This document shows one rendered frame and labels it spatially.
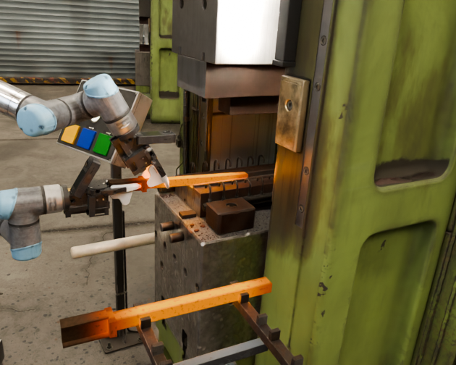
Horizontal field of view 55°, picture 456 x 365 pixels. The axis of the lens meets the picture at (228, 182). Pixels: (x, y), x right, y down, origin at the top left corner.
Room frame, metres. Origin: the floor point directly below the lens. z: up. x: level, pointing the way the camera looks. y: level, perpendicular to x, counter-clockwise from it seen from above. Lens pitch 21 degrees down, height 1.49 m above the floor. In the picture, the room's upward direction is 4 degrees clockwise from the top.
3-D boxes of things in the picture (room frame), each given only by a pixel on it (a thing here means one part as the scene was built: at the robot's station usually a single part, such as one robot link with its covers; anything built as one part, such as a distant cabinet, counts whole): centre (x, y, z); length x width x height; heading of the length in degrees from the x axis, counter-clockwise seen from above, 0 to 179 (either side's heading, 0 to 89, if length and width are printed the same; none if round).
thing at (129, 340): (1.72, 0.47, 0.05); 0.22 x 0.22 x 0.09; 29
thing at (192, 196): (1.38, -0.06, 0.96); 0.42 x 0.20 x 0.09; 119
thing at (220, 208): (1.15, -0.01, 0.95); 0.12 x 0.08 x 0.06; 119
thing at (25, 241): (1.03, 0.54, 0.90); 0.11 x 0.08 x 0.11; 47
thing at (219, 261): (1.33, -0.09, 0.69); 0.56 x 0.38 x 0.45; 119
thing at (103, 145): (1.56, 0.47, 1.01); 0.07 x 0.05 x 0.07; 54
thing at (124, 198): (1.13, 0.28, 1.00); 0.09 x 0.03 x 0.06; 117
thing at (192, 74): (1.38, -0.06, 1.32); 0.42 x 0.20 x 0.10; 119
